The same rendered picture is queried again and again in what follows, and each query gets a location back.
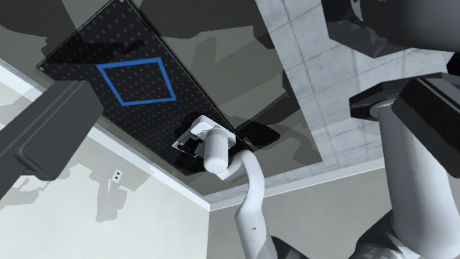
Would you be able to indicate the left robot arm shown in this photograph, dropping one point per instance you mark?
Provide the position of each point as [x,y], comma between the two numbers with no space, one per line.
[425,218]

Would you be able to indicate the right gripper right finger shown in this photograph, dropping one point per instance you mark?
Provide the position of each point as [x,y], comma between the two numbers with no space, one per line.
[430,109]

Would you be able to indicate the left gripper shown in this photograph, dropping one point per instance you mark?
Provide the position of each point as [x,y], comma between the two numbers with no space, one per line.
[202,125]

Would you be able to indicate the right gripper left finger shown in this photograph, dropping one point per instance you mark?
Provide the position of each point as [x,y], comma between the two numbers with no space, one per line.
[42,139]

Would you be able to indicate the blue tape outline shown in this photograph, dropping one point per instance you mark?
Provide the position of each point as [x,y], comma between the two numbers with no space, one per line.
[135,62]

